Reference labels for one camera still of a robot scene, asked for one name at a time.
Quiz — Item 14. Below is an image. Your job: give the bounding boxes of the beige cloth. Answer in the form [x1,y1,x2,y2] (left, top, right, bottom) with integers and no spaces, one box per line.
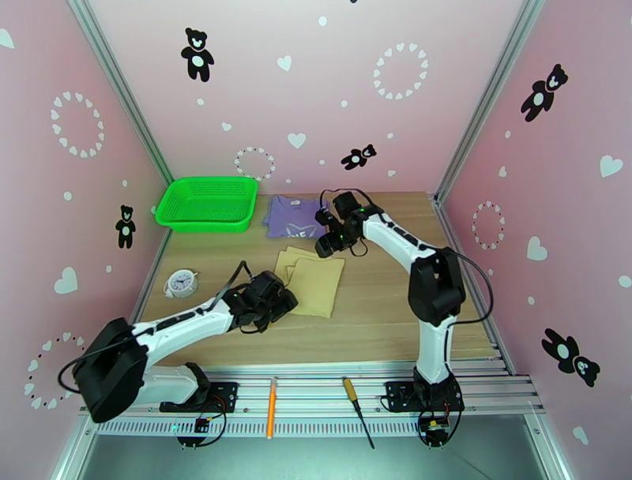
[273,248,346,319]

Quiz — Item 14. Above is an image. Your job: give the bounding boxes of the purple t-shirt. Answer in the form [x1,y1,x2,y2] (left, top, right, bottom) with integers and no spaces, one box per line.
[265,194,331,242]

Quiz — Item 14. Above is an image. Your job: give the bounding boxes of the white alarm clock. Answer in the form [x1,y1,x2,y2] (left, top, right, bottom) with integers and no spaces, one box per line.
[164,268,200,298]

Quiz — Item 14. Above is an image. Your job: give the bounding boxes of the orange pen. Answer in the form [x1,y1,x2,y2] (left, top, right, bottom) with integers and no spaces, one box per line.
[266,378,277,441]

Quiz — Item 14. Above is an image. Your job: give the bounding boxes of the green plastic basket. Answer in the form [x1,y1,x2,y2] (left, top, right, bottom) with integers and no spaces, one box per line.
[154,177,261,234]

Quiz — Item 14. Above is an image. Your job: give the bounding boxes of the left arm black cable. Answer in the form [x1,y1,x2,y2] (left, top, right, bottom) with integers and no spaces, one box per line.
[58,260,250,396]

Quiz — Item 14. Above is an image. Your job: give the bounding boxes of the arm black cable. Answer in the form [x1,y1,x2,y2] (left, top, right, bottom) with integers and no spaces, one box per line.
[318,187,495,327]
[58,260,250,396]

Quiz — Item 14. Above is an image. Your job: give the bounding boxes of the aluminium rail platform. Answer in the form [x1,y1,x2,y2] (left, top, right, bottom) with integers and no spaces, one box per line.
[78,362,547,441]

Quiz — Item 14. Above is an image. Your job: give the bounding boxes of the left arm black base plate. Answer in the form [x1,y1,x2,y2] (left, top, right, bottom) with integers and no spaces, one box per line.
[159,381,239,414]

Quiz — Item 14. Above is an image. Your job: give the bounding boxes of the yellow handled screwdriver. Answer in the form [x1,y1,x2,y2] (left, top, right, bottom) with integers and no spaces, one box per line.
[343,377,376,450]

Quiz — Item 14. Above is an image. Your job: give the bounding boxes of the black electronic device with wires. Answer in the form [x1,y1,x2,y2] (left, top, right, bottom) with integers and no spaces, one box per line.
[176,394,229,451]

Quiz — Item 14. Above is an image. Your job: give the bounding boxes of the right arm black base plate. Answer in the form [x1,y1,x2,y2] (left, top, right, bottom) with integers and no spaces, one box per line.
[385,381,466,414]

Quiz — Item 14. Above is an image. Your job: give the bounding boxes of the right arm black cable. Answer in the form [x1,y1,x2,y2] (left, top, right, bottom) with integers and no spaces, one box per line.
[318,187,495,327]

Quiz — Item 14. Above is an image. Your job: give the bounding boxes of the aluminium frame post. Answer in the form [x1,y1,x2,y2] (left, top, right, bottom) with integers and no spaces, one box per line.
[433,0,547,204]
[66,0,180,197]

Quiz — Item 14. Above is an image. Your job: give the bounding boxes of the red black power wires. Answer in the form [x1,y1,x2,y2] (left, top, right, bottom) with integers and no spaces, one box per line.
[416,394,466,448]

